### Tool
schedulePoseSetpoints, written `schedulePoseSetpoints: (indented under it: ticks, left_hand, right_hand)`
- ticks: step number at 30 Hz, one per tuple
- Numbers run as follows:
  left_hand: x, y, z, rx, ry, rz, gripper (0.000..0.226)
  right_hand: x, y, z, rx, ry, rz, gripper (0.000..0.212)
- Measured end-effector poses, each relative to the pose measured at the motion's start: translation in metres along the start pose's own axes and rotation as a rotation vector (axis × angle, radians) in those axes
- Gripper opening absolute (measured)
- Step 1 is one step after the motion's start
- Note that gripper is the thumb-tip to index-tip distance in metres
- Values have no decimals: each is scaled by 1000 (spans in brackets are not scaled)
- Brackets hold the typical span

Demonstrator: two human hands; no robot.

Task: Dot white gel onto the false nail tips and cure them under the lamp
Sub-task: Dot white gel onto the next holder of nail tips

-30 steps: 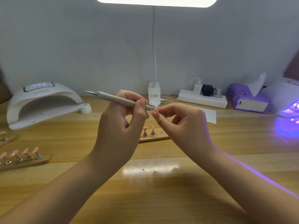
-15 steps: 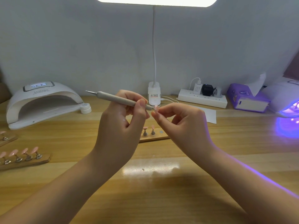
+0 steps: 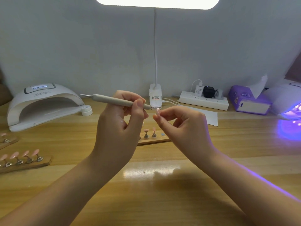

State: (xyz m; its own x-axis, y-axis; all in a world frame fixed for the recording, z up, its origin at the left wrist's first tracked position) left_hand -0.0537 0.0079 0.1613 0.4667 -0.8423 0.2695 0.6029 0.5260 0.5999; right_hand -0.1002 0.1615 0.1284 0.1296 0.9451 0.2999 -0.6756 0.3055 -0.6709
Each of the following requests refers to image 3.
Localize brown wooden board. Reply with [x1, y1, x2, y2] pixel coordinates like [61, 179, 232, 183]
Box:
[284, 51, 301, 84]

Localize person's left hand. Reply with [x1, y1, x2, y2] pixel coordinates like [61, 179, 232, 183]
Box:
[90, 90, 149, 176]

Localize white charger plug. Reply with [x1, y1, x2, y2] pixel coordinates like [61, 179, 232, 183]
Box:
[194, 83, 205, 96]

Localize white paper sheet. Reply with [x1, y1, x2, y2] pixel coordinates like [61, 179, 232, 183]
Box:
[186, 106, 219, 126]

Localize wooden stands with pink nails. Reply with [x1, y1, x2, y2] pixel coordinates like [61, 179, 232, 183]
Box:
[0, 133, 53, 174]

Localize purple tissue box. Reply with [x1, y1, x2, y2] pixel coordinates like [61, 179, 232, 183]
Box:
[229, 85, 272, 115]

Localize person's right hand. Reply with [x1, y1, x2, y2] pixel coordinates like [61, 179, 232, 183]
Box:
[152, 105, 217, 165]

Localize wooden nail holder strip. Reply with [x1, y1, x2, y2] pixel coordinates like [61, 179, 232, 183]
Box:
[136, 127, 171, 146]

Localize person's left forearm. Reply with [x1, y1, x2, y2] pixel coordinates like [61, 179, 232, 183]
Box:
[0, 157, 116, 226]

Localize person's right forearm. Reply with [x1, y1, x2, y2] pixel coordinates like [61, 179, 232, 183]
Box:
[201, 149, 301, 226]

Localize brown cardboard box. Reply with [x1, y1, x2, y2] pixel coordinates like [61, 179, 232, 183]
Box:
[0, 68, 12, 105]

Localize white power strip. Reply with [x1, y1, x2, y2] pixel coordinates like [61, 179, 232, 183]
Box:
[179, 90, 230, 111]

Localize white nail lamp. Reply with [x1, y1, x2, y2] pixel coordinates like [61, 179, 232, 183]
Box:
[7, 83, 85, 133]
[264, 81, 301, 121]

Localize grey dotting pen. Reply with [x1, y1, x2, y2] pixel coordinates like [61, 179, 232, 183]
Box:
[80, 93, 152, 110]

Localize black plug adapter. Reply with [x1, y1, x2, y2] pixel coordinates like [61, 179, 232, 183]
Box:
[203, 85, 216, 98]

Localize white tissue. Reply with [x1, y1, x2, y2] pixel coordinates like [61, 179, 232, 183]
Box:
[249, 75, 269, 99]

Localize white desk lamp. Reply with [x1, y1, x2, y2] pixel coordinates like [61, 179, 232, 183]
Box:
[94, 0, 221, 110]

